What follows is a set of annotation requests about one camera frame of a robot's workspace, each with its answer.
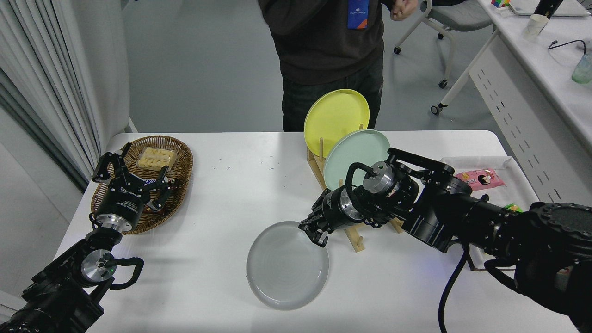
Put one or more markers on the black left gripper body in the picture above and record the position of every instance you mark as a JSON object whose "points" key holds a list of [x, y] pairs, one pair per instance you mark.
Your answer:
{"points": [[122, 199]]}

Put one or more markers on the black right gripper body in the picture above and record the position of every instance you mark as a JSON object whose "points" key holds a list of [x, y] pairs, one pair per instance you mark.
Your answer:
{"points": [[332, 210]]}

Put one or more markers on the grey plate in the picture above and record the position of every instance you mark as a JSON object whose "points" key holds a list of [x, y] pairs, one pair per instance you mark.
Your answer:
{"points": [[286, 268]]}

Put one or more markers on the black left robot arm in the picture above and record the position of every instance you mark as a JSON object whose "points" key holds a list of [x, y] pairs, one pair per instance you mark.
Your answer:
{"points": [[55, 296]]}

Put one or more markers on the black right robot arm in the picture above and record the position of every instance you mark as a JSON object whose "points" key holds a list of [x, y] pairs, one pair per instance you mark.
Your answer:
{"points": [[444, 217]]}

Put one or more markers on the wooden plate rack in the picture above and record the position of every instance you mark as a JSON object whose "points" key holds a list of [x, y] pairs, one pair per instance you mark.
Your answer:
{"points": [[358, 244]]}

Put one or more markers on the mint green plate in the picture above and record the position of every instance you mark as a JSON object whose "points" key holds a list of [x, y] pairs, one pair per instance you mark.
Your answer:
{"points": [[356, 152]]}

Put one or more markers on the yellow plate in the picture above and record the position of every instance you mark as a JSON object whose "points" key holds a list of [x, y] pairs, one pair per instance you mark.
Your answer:
{"points": [[335, 118]]}

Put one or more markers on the person's left hand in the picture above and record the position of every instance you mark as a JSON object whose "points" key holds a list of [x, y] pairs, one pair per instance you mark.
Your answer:
{"points": [[404, 8]]}

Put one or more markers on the dark snack packet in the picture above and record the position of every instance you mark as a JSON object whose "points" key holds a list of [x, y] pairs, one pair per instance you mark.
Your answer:
{"points": [[147, 177]]}

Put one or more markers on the clear pack of yellow biscuits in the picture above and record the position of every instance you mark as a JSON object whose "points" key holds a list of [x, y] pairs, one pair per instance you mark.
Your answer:
{"points": [[156, 158]]}

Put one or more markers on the brown wicker basket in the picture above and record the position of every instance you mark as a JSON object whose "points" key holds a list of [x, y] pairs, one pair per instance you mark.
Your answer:
{"points": [[180, 162]]}

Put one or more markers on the pale curtain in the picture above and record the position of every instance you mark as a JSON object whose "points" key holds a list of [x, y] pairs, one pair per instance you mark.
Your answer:
{"points": [[51, 69]]}

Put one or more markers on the pink snack packet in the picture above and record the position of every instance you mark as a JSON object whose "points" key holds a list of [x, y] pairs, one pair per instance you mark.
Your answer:
{"points": [[478, 180]]}

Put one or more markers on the white tray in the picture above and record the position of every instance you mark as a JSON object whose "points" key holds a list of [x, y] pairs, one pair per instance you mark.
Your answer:
{"points": [[481, 162]]}

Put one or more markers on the person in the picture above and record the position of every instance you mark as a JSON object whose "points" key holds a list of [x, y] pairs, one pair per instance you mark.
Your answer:
{"points": [[319, 41]]}

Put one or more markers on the green snack packet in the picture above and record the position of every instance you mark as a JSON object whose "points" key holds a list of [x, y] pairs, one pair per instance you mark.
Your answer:
{"points": [[512, 208]]}

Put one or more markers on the blue badge card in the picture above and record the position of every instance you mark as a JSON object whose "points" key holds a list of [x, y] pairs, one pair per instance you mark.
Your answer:
{"points": [[358, 14]]}

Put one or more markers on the grey office chair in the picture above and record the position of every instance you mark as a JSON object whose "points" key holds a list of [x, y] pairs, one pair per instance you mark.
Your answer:
{"points": [[458, 16]]}

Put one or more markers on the white desk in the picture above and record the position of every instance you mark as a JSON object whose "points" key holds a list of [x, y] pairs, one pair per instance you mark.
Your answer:
{"points": [[550, 69]]}

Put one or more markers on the colourful puzzle cube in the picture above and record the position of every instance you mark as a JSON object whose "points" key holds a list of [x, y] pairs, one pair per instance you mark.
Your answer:
{"points": [[500, 3]]}

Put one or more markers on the white paper cup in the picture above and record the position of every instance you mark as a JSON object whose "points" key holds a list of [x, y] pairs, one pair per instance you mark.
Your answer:
{"points": [[536, 25]]}

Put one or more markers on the translucent green cup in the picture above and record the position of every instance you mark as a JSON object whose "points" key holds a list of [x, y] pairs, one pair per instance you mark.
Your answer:
{"points": [[582, 69]]}

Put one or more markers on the white laptop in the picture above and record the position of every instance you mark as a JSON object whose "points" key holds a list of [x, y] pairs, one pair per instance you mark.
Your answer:
{"points": [[573, 9]]}

